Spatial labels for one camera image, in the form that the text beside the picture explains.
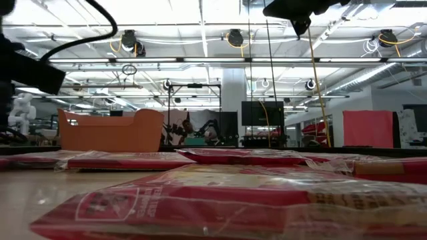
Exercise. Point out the dark screen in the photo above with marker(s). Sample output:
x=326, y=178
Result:
x=419, y=116

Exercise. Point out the white robot figure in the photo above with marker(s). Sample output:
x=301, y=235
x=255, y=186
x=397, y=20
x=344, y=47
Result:
x=21, y=113

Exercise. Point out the grey backdrop cloth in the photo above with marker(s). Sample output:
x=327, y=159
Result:
x=210, y=114

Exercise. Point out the orange plastic basket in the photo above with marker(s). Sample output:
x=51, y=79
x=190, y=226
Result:
x=110, y=136

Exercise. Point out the red popcorn bag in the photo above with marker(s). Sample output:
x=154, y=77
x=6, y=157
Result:
x=400, y=170
x=133, y=162
x=240, y=157
x=333, y=156
x=200, y=203
x=26, y=163

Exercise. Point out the black monitor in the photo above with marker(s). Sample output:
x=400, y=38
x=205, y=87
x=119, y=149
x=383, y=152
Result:
x=255, y=113

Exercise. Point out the white building column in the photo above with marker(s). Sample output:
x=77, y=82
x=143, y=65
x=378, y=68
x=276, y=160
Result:
x=233, y=90

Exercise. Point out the black aluminium table frame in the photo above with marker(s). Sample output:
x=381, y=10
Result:
x=383, y=151

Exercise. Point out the black background robot arm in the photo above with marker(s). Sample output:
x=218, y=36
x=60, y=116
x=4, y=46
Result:
x=213, y=126

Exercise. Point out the silver ventilation duct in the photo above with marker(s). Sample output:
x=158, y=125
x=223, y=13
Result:
x=377, y=71

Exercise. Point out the white floral cloth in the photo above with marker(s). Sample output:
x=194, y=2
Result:
x=405, y=130

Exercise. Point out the black cart with red items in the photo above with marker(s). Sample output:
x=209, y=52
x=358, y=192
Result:
x=263, y=140

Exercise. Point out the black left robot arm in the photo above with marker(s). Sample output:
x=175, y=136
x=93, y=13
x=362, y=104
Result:
x=33, y=73

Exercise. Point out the black backdrop board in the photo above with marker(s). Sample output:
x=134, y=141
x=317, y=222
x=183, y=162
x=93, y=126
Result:
x=230, y=126

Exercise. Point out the red cloth panel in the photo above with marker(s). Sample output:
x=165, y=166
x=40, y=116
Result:
x=367, y=130

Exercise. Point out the black background rig frame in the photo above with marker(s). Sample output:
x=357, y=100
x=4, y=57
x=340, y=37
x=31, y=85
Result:
x=195, y=85

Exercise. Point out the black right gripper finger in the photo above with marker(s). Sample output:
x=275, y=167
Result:
x=278, y=10

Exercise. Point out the teal box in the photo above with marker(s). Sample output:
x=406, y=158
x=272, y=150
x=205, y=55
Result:
x=195, y=141

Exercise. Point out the person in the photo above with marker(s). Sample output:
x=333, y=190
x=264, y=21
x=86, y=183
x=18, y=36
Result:
x=187, y=126

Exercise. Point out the long ceiling light bar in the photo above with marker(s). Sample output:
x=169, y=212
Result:
x=200, y=96
x=213, y=60

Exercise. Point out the red furniture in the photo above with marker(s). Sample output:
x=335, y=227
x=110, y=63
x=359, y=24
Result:
x=315, y=129

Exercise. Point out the small black ceiling reel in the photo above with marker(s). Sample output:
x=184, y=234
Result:
x=166, y=84
x=310, y=84

